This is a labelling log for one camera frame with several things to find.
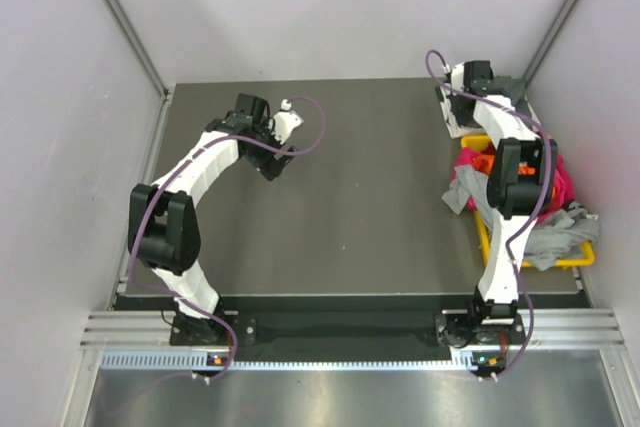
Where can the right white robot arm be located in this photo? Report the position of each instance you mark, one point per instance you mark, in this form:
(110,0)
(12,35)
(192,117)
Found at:
(519,187)

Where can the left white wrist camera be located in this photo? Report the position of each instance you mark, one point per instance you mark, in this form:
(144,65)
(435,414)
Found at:
(285,121)

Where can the dark grey t shirt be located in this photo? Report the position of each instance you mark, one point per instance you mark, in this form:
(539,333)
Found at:
(515,90)

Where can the slotted grey cable duct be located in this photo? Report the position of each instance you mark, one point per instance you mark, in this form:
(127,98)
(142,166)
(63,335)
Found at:
(203,361)

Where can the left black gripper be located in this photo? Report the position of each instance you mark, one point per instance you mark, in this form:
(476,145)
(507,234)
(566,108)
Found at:
(268,165)

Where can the left aluminium corner post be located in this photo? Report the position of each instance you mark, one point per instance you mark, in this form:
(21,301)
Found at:
(133,40)

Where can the right aluminium corner post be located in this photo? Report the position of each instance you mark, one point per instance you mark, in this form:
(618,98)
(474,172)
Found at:
(559,21)

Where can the orange t shirt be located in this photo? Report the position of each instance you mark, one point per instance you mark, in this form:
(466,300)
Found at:
(484,163)

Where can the yellow plastic basket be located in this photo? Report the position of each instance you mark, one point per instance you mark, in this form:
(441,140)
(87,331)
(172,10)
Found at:
(586,257)

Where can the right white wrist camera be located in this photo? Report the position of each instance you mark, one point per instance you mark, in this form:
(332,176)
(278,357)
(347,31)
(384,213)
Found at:
(455,77)

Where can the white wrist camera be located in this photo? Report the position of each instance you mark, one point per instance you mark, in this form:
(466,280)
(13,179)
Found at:
(285,121)
(455,77)

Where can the folded white t shirt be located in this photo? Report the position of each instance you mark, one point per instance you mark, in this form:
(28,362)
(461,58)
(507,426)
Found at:
(450,117)

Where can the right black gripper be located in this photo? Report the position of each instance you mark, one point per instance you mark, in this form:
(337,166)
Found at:
(462,121)

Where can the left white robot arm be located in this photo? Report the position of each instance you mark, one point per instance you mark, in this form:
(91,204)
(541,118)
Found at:
(163,230)

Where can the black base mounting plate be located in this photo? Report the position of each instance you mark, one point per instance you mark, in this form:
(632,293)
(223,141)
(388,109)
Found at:
(352,327)

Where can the aluminium corner post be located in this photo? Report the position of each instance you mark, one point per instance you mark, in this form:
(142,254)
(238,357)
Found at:
(133,40)
(559,21)

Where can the light grey t shirt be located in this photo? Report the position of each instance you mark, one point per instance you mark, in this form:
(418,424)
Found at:
(558,236)

